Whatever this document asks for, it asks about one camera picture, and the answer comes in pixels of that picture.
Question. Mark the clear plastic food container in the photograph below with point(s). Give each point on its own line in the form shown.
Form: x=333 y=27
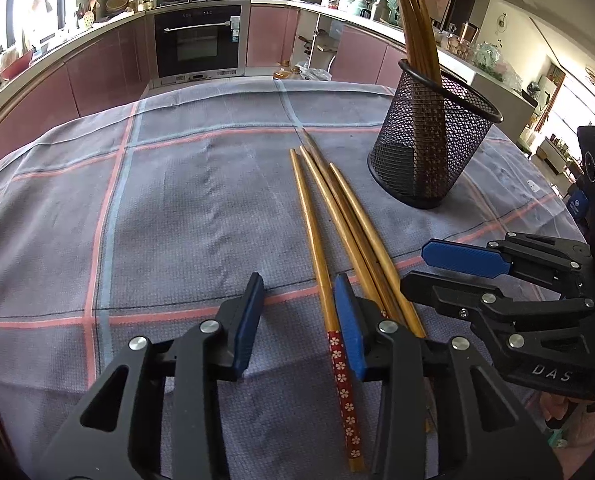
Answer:
x=458 y=47

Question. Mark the round wall clock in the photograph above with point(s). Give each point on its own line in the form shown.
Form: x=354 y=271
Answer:
x=502 y=22

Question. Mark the crumpled clear plastic bags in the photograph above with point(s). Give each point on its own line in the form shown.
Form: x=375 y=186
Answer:
x=492 y=57

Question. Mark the bunch of floral-end chopsticks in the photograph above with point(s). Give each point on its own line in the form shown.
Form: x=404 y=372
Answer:
x=417 y=35

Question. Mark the pink base cabinets with sink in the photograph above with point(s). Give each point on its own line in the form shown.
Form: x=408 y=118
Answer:
x=92 y=75

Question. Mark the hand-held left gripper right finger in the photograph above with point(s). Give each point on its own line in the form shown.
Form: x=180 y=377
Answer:
x=351 y=330

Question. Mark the pink bowl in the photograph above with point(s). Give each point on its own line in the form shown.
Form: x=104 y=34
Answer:
x=14 y=66

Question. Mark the small metal kettle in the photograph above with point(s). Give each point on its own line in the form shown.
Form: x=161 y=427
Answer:
x=146 y=2

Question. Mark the woven basket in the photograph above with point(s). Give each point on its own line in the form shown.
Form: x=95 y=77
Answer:
x=115 y=6

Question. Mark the black built-in stove oven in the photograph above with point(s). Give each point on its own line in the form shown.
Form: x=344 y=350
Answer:
x=197 y=40

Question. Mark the pink base cabinets peninsula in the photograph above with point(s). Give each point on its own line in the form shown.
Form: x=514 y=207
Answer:
x=357 y=55

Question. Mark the light wooden chopstick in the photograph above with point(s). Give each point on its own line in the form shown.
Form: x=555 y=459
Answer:
x=318 y=260
x=331 y=210
x=358 y=210

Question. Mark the grey plaid tablecloth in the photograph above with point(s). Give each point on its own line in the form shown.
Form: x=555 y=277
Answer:
x=177 y=210

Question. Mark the person's right hand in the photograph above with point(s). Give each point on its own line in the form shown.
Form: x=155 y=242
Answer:
x=560 y=407

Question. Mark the black mesh chopstick holder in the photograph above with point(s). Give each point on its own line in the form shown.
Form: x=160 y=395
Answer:
x=402 y=160

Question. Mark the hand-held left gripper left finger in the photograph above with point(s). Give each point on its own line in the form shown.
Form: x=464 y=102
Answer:
x=245 y=330

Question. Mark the beige hanging cloth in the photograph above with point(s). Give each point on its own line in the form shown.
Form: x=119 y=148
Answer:
x=41 y=2

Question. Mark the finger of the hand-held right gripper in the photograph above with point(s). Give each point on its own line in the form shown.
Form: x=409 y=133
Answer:
x=442 y=292
x=462 y=258

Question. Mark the plastic bag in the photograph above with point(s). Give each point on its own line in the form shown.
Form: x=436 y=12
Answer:
x=316 y=75

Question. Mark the copper tumbler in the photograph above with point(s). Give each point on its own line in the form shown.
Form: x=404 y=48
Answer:
x=467 y=32

